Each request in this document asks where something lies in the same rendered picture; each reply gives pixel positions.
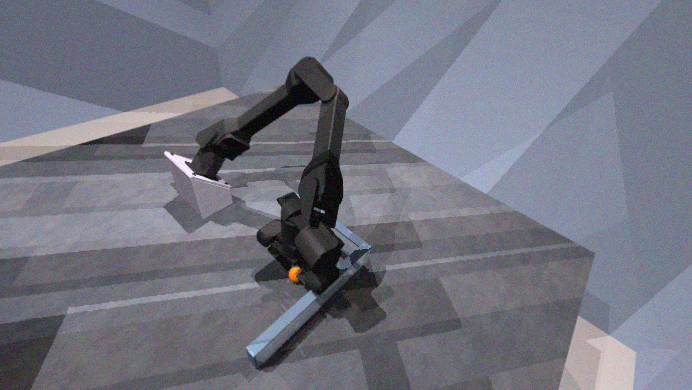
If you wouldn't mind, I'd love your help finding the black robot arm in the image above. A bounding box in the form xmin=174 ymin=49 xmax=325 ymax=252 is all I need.
xmin=184 ymin=56 xmax=349 ymax=274

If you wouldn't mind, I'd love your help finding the clear l-shaped low wall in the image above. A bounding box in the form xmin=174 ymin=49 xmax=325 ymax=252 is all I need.
xmin=246 ymin=220 xmax=371 ymax=369

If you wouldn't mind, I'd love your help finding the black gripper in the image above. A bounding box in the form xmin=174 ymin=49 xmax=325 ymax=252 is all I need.
xmin=257 ymin=219 xmax=339 ymax=294

